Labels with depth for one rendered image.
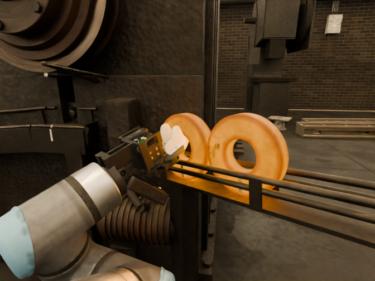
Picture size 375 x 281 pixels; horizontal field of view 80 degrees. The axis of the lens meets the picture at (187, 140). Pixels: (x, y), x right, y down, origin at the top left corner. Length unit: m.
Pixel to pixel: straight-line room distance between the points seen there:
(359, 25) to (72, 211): 7.51
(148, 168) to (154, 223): 0.23
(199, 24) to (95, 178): 0.60
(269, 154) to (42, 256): 0.37
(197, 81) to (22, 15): 0.49
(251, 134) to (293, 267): 0.99
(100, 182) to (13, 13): 0.55
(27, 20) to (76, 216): 0.54
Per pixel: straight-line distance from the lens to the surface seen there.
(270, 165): 0.40
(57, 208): 0.38
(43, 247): 0.39
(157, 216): 0.62
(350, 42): 7.50
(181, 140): 0.49
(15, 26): 0.78
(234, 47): 6.80
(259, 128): 0.40
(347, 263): 1.46
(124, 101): 0.71
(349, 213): 0.37
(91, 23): 0.76
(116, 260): 0.43
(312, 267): 1.36
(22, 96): 1.05
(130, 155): 0.42
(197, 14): 0.83
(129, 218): 0.65
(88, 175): 0.39
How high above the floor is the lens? 0.86
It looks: 15 degrees down
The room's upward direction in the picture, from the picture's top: straight up
